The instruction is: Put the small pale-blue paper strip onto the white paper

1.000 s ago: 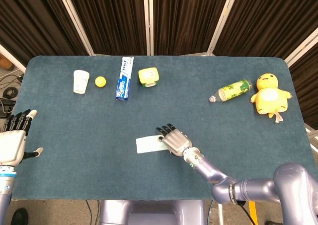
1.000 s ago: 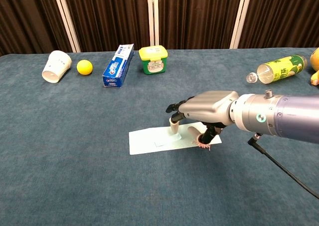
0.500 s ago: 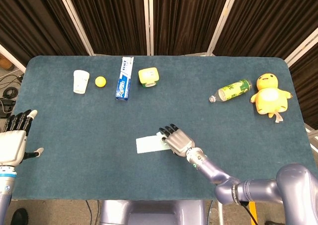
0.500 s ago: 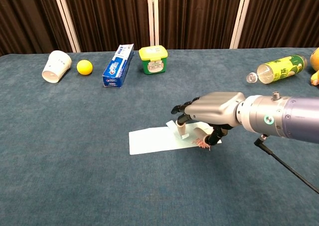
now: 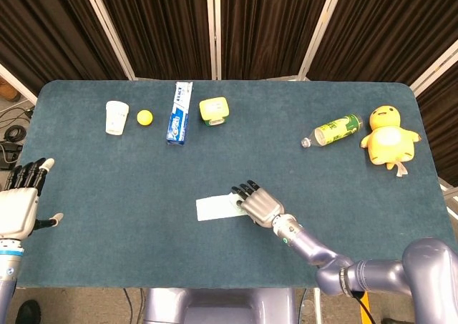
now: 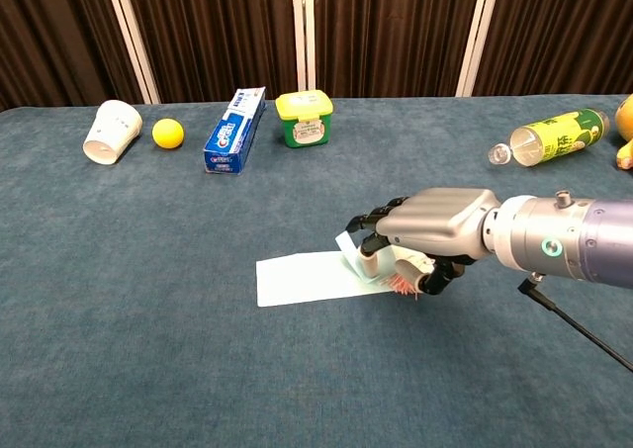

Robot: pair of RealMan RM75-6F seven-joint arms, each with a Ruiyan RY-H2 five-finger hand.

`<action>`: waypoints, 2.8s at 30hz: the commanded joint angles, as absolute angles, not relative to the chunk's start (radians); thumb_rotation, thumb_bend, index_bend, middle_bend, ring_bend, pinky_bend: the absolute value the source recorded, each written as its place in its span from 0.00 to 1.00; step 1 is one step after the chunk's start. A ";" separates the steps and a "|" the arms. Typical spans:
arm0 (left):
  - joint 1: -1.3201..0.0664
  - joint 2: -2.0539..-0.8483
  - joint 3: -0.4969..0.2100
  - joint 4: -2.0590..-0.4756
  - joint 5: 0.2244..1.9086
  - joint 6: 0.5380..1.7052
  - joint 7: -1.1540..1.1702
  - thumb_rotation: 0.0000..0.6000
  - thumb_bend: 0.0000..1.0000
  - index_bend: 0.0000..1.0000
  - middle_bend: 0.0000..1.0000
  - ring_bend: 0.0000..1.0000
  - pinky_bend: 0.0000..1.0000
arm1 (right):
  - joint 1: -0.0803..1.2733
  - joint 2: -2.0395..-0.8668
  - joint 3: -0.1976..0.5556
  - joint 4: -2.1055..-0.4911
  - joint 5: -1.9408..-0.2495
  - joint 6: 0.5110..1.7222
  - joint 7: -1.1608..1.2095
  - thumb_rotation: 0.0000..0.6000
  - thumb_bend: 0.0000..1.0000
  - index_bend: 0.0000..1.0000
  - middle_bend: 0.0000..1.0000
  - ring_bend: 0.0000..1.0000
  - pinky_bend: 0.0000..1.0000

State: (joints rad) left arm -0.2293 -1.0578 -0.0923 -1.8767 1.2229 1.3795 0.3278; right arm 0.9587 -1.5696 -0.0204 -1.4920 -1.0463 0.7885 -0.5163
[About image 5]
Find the green container yellow lid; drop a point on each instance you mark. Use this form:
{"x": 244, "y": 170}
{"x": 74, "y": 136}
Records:
{"x": 214, "y": 109}

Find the yellow plush duck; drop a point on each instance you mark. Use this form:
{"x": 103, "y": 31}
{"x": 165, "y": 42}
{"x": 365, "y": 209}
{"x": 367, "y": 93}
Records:
{"x": 388, "y": 139}

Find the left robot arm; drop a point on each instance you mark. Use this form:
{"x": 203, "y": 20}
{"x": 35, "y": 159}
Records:
{"x": 7, "y": 266}

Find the white screen base frame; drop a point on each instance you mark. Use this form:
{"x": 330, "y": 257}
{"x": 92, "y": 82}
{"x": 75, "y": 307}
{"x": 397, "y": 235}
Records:
{"x": 450, "y": 193}

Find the lavender robot torso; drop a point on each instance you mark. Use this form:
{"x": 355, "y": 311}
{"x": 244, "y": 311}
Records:
{"x": 218, "y": 308}

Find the dark curtain screen panel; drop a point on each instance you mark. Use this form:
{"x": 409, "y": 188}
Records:
{"x": 161, "y": 27}
{"x": 272, "y": 27}
{"x": 443, "y": 123}
{"x": 386, "y": 27}
{"x": 43, "y": 34}

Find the black power adapter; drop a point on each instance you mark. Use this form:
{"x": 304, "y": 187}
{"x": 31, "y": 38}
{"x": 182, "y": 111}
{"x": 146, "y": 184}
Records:
{"x": 7, "y": 154}

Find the blue white toothpaste box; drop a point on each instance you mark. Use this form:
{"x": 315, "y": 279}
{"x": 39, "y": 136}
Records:
{"x": 178, "y": 116}

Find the yellow ball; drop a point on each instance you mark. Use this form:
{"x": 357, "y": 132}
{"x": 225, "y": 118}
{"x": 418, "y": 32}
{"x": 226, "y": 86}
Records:
{"x": 144, "y": 118}

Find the blue felt table cloth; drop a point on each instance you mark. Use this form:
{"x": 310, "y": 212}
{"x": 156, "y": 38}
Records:
{"x": 107, "y": 213}

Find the white paper card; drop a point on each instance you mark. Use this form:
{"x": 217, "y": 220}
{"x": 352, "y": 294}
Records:
{"x": 214, "y": 207}

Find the plastic bottle green label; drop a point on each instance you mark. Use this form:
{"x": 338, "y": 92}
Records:
{"x": 334, "y": 129}

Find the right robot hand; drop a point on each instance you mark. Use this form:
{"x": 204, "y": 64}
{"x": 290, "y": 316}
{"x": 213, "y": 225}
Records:
{"x": 263, "y": 207}

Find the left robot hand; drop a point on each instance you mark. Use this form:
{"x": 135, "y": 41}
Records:
{"x": 18, "y": 209}

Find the white table leg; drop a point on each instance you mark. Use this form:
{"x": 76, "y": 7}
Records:
{"x": 316, "y": 309}

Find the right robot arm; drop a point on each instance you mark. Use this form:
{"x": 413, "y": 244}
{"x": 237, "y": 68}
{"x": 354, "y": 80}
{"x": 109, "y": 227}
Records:
{"x": 315, "y": 249}

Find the black shoe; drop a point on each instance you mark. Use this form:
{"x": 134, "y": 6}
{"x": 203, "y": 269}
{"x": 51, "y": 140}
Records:
{"x": 28, "y": 311}

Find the white paper cup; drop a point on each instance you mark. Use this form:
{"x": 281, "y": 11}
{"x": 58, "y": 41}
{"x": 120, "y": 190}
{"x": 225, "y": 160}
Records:
{"x": 116, "y": 118}

